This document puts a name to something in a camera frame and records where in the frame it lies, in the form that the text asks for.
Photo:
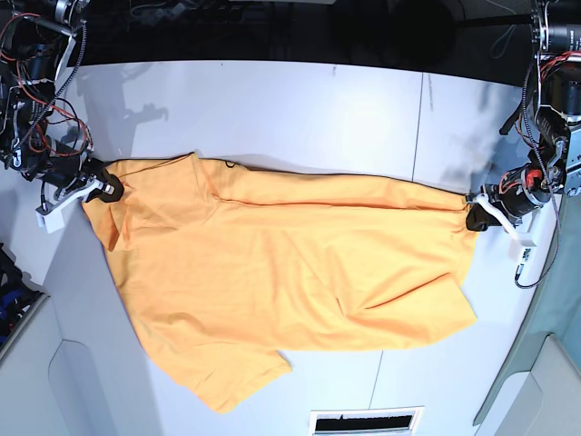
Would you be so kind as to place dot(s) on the blue black clutter bin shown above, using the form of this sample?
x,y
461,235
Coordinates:
x,y
17,298

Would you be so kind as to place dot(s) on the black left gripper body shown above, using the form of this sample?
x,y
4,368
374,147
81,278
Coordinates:
x,y
519,192

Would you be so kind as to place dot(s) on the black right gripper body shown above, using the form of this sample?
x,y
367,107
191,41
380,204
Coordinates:
x,y
67,174

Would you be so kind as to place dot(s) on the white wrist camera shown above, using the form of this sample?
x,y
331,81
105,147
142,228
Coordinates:
x,y
522,244
50,214

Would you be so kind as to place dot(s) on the white slotted vent plate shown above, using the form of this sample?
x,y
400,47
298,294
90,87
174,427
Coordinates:
x,y
373,422

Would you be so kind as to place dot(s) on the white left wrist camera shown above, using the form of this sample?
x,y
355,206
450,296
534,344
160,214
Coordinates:
x,y
522,244

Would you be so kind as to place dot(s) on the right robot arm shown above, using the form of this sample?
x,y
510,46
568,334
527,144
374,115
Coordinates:
x,y
42,136

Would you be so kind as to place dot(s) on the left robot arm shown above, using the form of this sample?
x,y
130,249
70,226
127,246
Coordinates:
x,y
548,121

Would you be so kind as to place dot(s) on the orange yellow t-shirt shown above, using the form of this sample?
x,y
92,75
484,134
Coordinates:
x,y
221,268

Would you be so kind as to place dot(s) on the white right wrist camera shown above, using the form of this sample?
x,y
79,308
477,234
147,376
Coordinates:
x,y
50,214

